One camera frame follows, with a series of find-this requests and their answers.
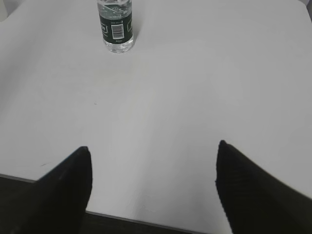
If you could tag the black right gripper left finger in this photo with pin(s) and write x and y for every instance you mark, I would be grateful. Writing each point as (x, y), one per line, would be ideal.
(54, 204)

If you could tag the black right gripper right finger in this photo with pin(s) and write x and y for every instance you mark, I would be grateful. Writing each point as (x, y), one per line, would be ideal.
(254, 201)

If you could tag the clear water bottle green label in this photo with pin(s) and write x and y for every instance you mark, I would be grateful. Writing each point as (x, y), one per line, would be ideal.
(116, 24)

